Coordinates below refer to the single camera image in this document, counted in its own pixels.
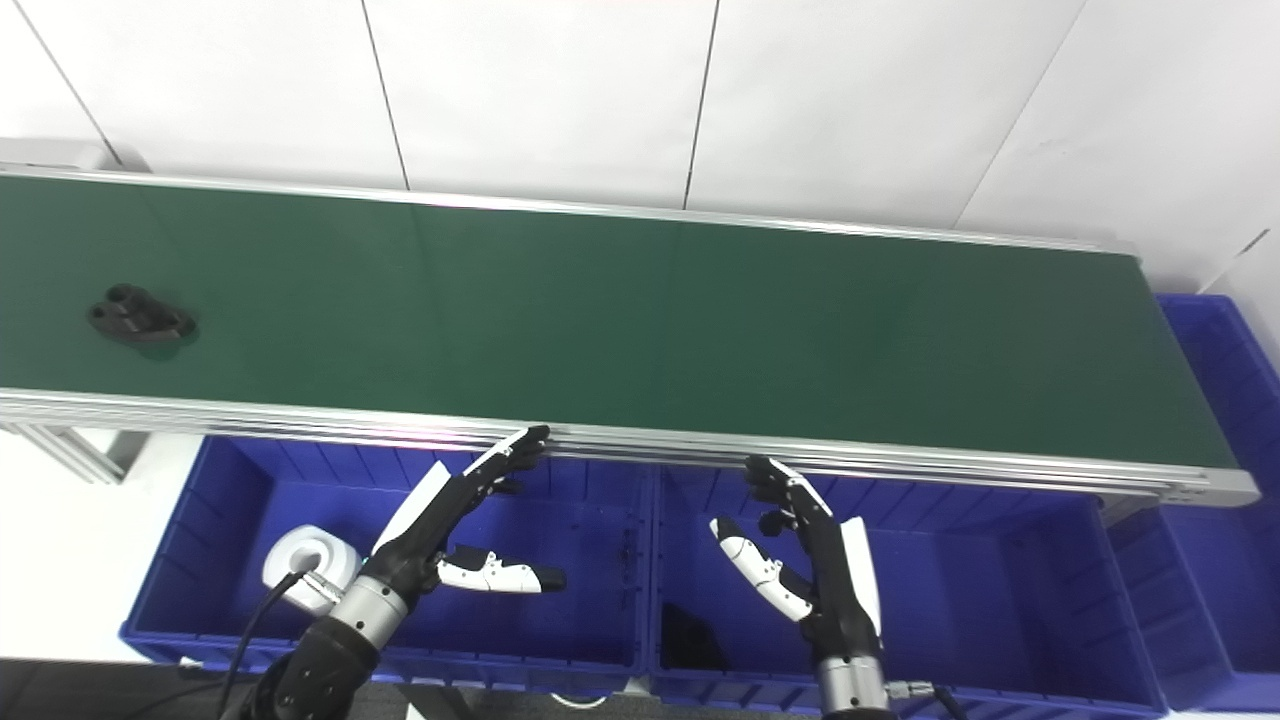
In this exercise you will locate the blue plastic bin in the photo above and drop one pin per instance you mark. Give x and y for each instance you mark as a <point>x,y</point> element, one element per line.
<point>400,560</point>
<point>950,600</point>
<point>1215,500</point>

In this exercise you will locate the green conveyor belt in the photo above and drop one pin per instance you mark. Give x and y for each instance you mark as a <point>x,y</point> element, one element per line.
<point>600,330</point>

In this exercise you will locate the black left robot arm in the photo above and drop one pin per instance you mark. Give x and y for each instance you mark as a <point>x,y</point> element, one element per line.
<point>325,655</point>

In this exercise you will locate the aluminium conveyor leg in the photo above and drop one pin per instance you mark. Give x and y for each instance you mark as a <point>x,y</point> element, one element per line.
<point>70,450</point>

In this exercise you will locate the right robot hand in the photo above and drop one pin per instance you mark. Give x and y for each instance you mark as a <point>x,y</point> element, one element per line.
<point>830,580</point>

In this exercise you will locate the black plastic part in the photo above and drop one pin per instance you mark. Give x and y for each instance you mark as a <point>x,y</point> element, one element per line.
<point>139,316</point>

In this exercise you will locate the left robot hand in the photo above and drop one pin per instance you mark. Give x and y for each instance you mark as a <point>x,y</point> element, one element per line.
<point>432,532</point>

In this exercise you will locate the white cylindrical part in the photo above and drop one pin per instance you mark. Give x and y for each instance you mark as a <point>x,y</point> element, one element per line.
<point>308,566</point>

